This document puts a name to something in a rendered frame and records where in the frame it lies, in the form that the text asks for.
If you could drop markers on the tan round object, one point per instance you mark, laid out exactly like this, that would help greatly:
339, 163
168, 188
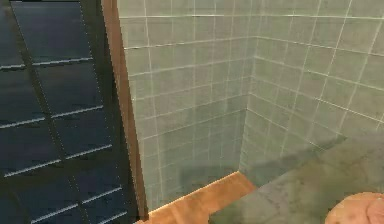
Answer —
358, 210

